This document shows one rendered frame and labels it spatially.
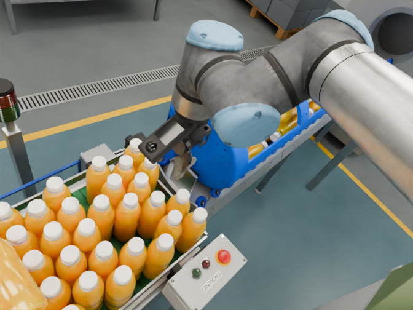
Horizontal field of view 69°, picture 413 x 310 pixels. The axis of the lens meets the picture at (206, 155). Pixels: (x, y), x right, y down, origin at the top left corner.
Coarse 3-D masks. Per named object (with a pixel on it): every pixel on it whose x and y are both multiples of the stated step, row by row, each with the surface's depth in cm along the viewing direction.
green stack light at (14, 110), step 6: (6, 108) 76; (12, 108) 77; (18, 108) 80; (0, 114) 77; (6, 114) 77; (12, 114) 78; (18, 114) 80; (0, 120) 78; (6, 120) 78; (12, 120) 79
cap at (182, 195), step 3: (180, 189) 87; (183, 189) 88; (177, 192) 87; (180, 192) 87; (183, 192) 87; (186, 192) 87; (177, 195) 86; (180, 195) 86; (183, 195) 86; (186, 195) 87; (189, 195) 87; (177, 198) 86; (180, 198) 85; (183, 198) 86; (186, 198) 86; (180, 201) 86; (183, 201) 86; (186, 201) 87
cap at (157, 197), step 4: (156, 192) 84; (160, 192) 85; (152, 196) 83; (156, 196) 84; (160, 196) 84; (164, 196) 84; (152, 200) 83; (156, 200) 83; (160, 200) 83; (156, 204) 83; (160, 204) 84
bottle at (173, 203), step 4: (172, 196) 90; (168, 200) 91; (172, 200) 89; (176, 200) 87; (188, 200) 88; (168, 204) 90; (172, 204) 88; (176, 204) 88; (180, 204) 88; (184, 204) 88; (188, 204) 89; (168, 208) 89; (172, 208) 88; (176, 208) 88; (180, 208) 88; (184, 208) 88; (188, 208) 90; (168, 212) 90; (184, 212) 89; (188, 212) 91; (184, 216) 91
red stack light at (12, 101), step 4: (12, 92) 75; (4, 96) 73; (8, 96) 74; (12, 96) 75; (16, 96) 77; (0, 100) 73; (4, 100) 74; (8, 100) 75; (12, 100) 76; (16, 100) 78; (0, 104) 74; (4, 104) 75; (8, 104) 75; (12, 104) 76; (0, 108) 75; (4, 108) 75
